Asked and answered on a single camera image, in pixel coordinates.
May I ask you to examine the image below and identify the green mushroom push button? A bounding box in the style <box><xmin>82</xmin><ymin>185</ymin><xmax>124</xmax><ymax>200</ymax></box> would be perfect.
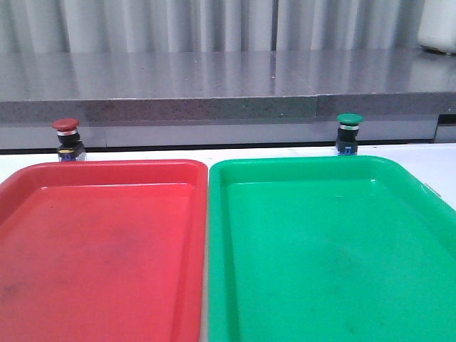
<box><xmin>336</xmin><ymin>113</ymin><xmax>364</xmax><ymax>155</ymax></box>

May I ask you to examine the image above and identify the red mushroom push button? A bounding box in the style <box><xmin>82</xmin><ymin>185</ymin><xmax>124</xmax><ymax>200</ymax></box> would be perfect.
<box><xmin>51</xmin><ymin>118</ymin><xmax>86</xmax><ymax>162</ymax></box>

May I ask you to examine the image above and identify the grey speckled stone counter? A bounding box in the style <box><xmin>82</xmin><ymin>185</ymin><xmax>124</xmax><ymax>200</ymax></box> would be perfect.
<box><xmin>1</xmin><ymin>49</ymin><xmax>455</xmax><ymax>150</ymax></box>

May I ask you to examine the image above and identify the green plastic tray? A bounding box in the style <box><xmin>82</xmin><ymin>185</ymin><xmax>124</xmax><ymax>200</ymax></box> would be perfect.
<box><xmin>208</xmin><ymin>156</ymin><xmax>455</xmax><ymax>341</ymax></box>

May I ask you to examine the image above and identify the red plastic tray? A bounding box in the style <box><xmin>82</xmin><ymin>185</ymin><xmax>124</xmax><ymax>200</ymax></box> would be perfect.
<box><xmin>1</xmin><ymin>160</ymin><xmax>207</xmax><ymax>341</ymax></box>

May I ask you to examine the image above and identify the white pleated curtain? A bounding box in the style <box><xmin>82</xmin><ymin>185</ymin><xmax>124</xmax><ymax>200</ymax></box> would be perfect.
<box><xmin>1</xmin><ymin>0</ymin><xmax>424</xmax><ymax>53</ymax></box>

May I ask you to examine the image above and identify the white container on counter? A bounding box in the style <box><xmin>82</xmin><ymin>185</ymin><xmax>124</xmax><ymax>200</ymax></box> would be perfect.
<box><xmin>418</xmin><ymin>0</ymin><xmax>455</xmax><ymax>54</ymax></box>

